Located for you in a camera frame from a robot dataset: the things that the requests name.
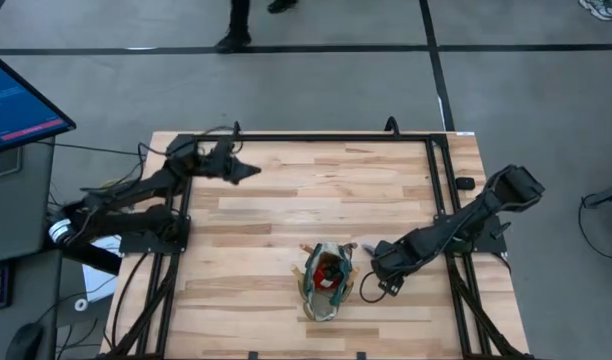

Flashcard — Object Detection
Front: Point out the beige green gardening bag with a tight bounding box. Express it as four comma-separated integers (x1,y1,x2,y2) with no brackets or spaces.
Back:
297,241,356,323

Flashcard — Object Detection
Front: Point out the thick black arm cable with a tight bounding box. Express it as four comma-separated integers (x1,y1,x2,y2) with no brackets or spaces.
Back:
109,251,153,351

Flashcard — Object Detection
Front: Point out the computer monitor blue screen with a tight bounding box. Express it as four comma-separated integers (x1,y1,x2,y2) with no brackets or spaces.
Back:
0,47,78,157

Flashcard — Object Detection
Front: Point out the thin black floor cable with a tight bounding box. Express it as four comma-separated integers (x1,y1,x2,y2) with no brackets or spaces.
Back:
35,140,149,158

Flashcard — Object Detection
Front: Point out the person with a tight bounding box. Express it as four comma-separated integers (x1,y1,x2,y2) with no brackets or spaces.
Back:
214,0,300,55
577,0,612,22

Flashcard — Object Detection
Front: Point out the black desk support bar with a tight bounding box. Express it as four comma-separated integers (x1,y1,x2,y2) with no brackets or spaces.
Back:
43,239,123,277

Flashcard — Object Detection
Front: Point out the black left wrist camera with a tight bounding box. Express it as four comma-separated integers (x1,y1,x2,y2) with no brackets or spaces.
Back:
212,135,236,160

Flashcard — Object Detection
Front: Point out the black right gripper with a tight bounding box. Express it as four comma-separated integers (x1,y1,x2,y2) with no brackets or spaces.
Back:
369,234,428,282

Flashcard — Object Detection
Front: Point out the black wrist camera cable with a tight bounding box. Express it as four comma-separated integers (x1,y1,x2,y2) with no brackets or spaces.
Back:
358,270,390,305

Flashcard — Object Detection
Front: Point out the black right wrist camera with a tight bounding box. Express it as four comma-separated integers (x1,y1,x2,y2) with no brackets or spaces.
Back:
377,276,406,297

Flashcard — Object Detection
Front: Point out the grey desk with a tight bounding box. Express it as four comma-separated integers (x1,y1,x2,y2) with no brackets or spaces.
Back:
0,138,63,360

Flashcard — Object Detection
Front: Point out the white paper sheet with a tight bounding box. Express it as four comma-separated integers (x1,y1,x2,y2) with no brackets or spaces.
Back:
80,234,123,304

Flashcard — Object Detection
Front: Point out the black computer mouse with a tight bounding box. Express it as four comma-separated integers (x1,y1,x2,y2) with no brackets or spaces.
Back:
4,322,45,360

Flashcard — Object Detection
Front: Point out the grey stand leg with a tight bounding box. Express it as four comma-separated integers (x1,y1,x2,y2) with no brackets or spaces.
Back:
582,179,612,211

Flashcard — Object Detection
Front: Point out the black looping floor cable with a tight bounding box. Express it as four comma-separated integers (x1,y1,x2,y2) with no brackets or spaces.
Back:
577,192,612,263

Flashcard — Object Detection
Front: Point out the black aluminium table frame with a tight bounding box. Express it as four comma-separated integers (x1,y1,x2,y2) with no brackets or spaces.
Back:
98,130,537,360

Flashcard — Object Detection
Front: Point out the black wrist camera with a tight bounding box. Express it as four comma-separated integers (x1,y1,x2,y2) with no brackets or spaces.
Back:
212,135,236,160
377,276,406,297

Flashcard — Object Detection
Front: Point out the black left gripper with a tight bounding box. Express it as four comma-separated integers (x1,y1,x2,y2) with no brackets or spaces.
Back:
197,152,263,187

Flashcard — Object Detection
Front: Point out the red packet white label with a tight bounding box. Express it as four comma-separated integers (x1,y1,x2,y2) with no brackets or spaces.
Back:
313,267,340,293

